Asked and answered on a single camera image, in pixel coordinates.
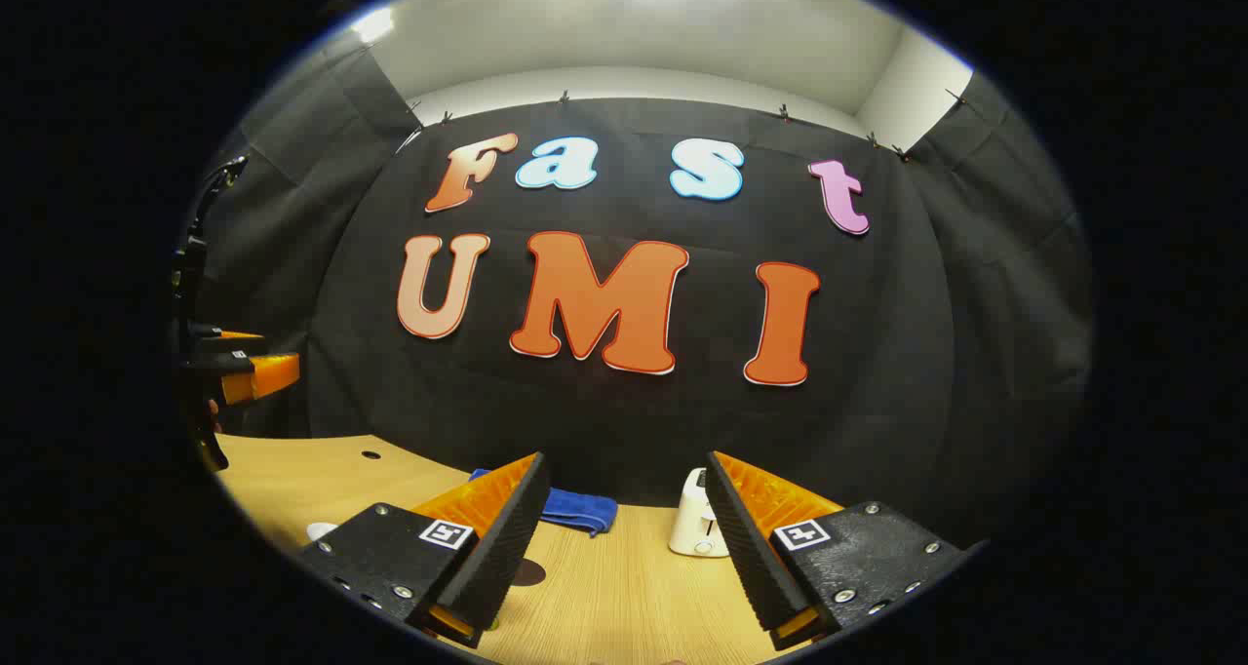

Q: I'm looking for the blue folded towel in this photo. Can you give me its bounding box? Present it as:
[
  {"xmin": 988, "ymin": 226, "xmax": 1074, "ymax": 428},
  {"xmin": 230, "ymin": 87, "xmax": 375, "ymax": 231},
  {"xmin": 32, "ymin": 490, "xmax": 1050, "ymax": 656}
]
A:
[{"xmin": 470, "ymin": 468, "xmax": 619, "ymax": 537}]

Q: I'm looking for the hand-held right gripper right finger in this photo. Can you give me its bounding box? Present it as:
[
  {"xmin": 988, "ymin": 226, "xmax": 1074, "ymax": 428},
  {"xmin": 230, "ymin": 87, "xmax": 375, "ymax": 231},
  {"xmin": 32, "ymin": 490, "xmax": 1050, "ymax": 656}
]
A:
[{"xmin": 704, "ymin": 450, "xmax": 991, "ymax": 652}]

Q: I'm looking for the white toaster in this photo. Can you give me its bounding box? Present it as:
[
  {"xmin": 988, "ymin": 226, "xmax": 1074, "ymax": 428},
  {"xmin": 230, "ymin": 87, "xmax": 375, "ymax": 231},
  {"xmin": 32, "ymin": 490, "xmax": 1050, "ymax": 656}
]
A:
[{"xmin": 668, "ymin": 467, "xmax": 732, "ymax": 559}]

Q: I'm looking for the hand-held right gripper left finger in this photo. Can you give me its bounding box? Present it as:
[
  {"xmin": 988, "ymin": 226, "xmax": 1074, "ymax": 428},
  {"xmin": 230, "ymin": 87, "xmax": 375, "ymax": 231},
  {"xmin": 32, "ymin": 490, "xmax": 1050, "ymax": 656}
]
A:
[{"xmin": 297, "ymin": 450, "xmax": 552, "ymax": 649}]

